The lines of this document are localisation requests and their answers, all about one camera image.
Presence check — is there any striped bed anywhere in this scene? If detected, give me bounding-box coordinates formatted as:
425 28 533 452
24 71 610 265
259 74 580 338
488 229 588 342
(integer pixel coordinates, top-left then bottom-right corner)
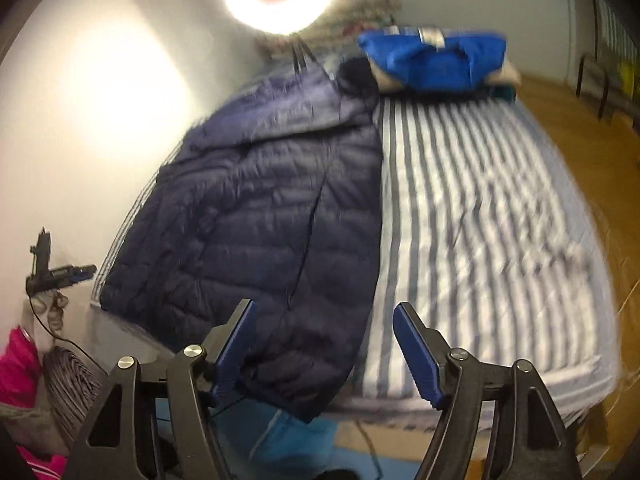
90 72 620 428

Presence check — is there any blue folded jacket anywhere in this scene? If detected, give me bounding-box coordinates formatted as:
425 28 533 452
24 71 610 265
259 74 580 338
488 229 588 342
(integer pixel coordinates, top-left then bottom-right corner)
357 25 508 93

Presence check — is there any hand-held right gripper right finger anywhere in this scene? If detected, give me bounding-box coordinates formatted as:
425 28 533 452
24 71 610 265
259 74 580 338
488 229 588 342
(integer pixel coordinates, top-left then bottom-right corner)
392 302 583 480

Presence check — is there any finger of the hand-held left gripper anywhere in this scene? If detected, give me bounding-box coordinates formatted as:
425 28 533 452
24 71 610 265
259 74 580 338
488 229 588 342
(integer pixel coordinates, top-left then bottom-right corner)
50 263 98 287

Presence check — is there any thin black cable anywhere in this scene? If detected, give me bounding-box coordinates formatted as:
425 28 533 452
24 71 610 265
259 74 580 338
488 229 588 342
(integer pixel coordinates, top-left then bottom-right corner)
29 296 108 363

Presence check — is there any pink garment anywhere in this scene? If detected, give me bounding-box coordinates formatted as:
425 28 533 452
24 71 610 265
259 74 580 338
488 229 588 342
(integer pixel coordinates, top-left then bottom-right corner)
0 325 68 480

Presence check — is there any dark wooden chair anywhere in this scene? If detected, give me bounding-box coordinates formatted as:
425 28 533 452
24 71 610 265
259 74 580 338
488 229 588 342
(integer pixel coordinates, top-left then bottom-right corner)
574 52 640 133

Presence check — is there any teal cloth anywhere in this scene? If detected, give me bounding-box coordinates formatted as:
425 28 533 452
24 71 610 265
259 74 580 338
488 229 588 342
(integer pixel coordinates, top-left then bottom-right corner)
247 404 337 480

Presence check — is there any beige folded cloth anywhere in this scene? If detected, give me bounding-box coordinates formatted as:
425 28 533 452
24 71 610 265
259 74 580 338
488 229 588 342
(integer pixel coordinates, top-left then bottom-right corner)
374 59 522 95

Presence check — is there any navy puffer jacket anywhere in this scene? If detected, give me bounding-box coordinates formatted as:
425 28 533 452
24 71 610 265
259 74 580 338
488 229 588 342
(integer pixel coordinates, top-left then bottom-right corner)
98 57 384 423

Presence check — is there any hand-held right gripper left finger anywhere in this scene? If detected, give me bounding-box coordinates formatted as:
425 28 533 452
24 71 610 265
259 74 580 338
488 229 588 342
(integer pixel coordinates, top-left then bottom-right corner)
65 299 258 480

